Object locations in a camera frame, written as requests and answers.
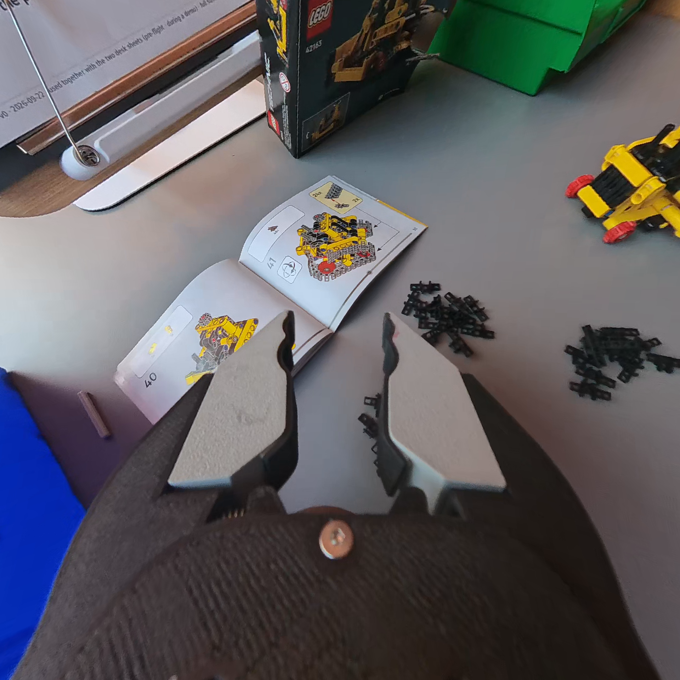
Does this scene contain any thin metal rod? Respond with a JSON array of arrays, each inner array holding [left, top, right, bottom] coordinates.
[[5, 0, 95, 161]]

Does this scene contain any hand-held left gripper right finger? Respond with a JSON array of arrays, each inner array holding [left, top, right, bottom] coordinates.
[[374, 312, 507, 515]]

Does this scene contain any blue cloth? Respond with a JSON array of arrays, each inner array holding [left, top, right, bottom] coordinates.
[[0, 368, 86, 680]]

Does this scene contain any open lego instruction booklet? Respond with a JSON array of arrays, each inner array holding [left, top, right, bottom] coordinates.
[[114, 175, 428, 426]]

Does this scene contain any yellow lego bulldozer model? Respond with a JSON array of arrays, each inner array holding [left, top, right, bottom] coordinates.
[[565, 124, 680, 244]]

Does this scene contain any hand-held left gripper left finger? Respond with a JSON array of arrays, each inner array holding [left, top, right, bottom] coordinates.
[[168, 310, 299, 492]]

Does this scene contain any white stand base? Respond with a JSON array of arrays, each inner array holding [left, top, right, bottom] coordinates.
[[59, 29, 266, 212]]

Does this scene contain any green plastic bin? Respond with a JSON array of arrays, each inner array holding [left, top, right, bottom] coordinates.
[[427, 0, 651, 96]]

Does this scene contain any black lego set box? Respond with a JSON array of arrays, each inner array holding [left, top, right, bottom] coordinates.
[[256, 0, 458, 159]]

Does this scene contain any brown lego axle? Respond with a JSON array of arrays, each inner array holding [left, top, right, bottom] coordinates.
[[78, 391, 112, 439]]

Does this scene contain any printed paper sheet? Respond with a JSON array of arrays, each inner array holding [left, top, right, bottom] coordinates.
[[0, 0, 256, 149]]

